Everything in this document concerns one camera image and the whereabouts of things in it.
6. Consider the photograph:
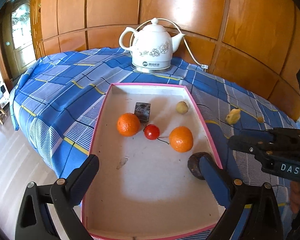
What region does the small tan longan fruit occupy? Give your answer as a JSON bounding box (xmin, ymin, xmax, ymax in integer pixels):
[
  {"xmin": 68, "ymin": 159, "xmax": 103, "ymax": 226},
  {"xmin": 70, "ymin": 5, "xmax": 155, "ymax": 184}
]
[{"xmin": 257, "ymin": 116, "xmax": 264, "ymax": 123}]

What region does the yellow peeled fruit piece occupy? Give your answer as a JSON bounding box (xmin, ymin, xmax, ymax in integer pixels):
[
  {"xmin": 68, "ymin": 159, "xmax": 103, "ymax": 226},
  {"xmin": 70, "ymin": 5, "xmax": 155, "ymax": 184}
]
[{"xmin": 225, "ymin": 108, "xmax": 241, "ymax": 125}]

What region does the dark brown water chestnut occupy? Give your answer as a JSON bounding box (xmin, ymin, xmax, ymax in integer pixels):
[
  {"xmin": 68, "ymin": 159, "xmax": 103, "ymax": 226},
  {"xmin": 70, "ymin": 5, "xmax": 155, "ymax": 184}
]
[{"xmin": 187, "ymin": 152, "xmax": 212, "ymax": 180}]

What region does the orange mandarin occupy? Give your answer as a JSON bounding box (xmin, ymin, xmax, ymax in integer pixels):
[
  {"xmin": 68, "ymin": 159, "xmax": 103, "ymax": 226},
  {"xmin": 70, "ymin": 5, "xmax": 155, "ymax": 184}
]
[
  {"xmin": 117, "ymin": 113, "xmax": 141, "ymax": 137},
  {"xmin": 169, "ymin": 126, "xmax": 193, "ymax": 153}
]

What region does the red cherry tomato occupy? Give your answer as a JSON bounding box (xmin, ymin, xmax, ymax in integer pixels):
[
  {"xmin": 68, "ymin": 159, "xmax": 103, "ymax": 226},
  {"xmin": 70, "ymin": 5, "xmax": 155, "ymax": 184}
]
[{"xmin": 143, "ymin": 124, "xmax": 160, "ymax": 140}]

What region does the dark sugarcane segment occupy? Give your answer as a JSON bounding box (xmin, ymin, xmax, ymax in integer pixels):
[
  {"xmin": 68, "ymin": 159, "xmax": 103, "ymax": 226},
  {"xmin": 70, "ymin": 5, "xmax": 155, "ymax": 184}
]
[{"xmin": 134, "ymin": 102, "xmax": 151, "ymax": 124}]

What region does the person's right hand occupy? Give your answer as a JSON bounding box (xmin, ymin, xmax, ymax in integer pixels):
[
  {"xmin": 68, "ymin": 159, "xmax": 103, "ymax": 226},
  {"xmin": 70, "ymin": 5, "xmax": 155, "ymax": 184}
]
[{"xmin": 289, "ymin": 181, "xmax": 300, "ymax": 214}]

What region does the pink-rimmed white tray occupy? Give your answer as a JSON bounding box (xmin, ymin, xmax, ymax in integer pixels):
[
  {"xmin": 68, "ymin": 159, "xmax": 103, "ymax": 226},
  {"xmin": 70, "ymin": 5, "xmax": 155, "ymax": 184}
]
[{"xmin": 82, "ymin": 83, "xmax": 223, "ymax": 239}]

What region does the blue plaid tablecloth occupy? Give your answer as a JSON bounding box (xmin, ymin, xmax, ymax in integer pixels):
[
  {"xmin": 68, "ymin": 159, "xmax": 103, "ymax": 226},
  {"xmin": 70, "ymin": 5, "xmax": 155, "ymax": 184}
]
[{"xmin": 10, "ymin": 48, "xmax": 300, "ymax": 233}]

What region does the white ceramic electric kettle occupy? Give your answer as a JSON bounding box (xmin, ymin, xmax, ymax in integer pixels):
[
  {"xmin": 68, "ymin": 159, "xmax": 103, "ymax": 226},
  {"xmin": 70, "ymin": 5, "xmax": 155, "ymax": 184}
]
[{"xmin": 119, "ymin": 18, "xmax": 185, "ymax": 73}]

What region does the wooden door with glass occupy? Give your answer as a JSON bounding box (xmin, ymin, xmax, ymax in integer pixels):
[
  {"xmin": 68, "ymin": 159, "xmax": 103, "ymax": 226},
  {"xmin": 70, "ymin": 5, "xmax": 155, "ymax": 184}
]
[{"xmin": 0, "ymin": 0, "xmax": 42, "ymax": 90}]

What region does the white kettle power cord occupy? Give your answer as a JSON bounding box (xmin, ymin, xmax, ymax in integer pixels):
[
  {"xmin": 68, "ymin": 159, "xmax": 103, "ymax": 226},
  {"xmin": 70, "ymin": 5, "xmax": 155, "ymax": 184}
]
[{"xmin": 129, "ymin": 17, "xmax": 209, "ymax": 71}]

